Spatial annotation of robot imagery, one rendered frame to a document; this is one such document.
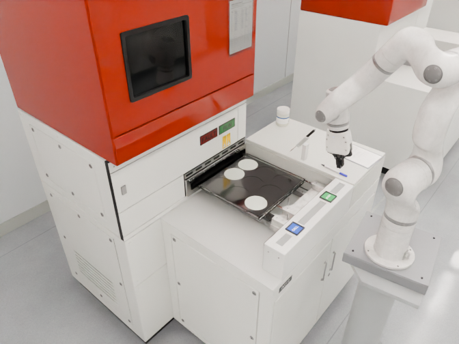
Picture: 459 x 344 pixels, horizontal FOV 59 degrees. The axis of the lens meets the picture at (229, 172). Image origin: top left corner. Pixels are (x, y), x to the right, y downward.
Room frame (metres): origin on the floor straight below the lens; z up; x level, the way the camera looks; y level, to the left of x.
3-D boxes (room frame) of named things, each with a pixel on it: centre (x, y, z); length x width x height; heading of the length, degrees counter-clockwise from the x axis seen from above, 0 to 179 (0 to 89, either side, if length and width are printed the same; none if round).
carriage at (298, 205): (1.39, -0.32, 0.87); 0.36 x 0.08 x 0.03; 140
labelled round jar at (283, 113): (2.01, -0.30, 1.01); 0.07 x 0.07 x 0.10
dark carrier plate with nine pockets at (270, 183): (1.55, -0.11, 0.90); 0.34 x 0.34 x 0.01; 50
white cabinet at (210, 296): (1.55, -0.24, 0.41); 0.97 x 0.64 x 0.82; 140
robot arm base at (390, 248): (1.14, -0.63, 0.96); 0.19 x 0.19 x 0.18
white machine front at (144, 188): (1.55, 0.19, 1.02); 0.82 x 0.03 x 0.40; 140
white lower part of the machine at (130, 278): (1.77, 0.45, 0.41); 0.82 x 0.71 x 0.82; 140
